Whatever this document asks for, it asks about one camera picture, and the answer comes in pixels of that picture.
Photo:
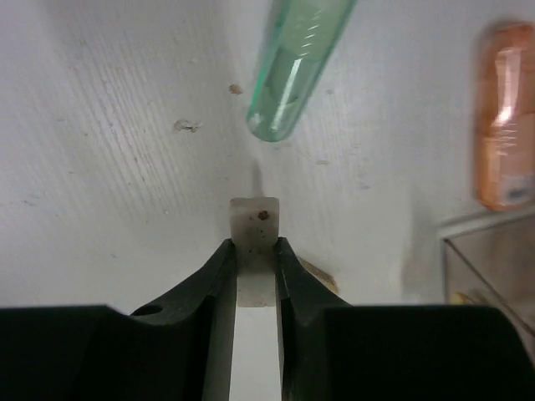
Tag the grey eraser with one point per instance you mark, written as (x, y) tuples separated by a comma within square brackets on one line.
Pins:
[(254, 227)]

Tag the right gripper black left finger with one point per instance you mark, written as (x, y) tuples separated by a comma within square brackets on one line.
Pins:
[(176, 347)]

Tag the green highlighter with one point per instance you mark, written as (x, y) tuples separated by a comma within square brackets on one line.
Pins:
[(303, 37)]

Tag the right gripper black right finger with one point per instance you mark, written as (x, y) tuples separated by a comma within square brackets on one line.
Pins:
[(331, 350)]

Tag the orange highlighter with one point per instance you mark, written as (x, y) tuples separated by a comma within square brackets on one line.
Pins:
[(504, 116)]

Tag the small wooden block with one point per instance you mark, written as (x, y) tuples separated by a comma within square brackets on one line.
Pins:
[(325, 278)]

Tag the teal and orange drawer box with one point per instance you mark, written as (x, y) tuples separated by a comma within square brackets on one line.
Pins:
[(488, 260)]

